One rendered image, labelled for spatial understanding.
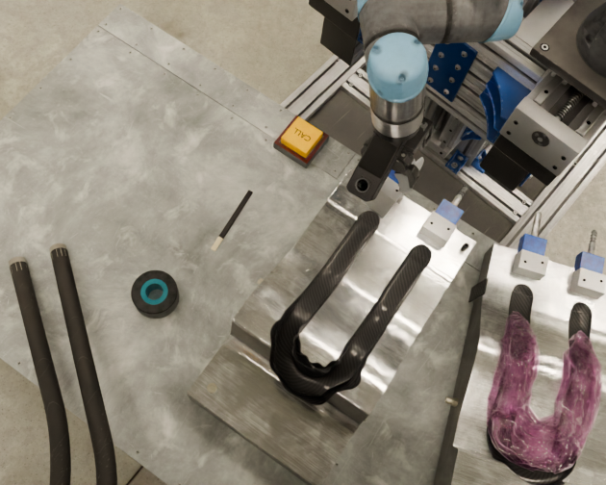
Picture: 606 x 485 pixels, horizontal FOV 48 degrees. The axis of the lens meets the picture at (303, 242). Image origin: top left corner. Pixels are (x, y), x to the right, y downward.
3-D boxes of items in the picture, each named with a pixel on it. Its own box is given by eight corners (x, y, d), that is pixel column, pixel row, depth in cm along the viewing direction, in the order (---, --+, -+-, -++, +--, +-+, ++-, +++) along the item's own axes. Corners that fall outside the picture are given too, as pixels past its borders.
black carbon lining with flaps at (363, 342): (362, 210, 123) (370, 188, 115) (438, 259, 121) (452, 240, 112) (249, 367, 112) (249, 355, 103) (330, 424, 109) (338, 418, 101)
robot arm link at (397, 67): (423, 19, 86) (435, 77, 83) (419, 68, 96) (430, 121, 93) (361, 29, 86) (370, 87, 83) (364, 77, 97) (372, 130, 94)
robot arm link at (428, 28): (424, 1, 99) (438, 65, 96) (349, 4, 98) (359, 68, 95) (439, -38, 92) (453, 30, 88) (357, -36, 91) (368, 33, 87)
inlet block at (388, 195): (393, 158, 128) (405, 140, 123) (415, 173, 128) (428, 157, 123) (361, 200, 121) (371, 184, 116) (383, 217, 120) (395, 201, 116)
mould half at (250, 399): (347, 185, 133) (358, 151, 120) (462, 258, 129) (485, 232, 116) (189, 398, 116) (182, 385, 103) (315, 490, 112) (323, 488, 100)
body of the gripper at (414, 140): (432, 140, 110) (438, 102, 99) (404, 182, 108) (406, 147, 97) (391, 118, 112) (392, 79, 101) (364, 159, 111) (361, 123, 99)
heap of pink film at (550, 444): (500, 306, 120) (517, 293, 113) (598, 337, 119) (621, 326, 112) (470, 453, 110) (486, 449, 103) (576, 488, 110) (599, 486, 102)
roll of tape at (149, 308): (130, 317, 120) (127, 311, 117) (138, 273, 123) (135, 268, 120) (175, 320, 121) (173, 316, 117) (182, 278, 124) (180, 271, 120)
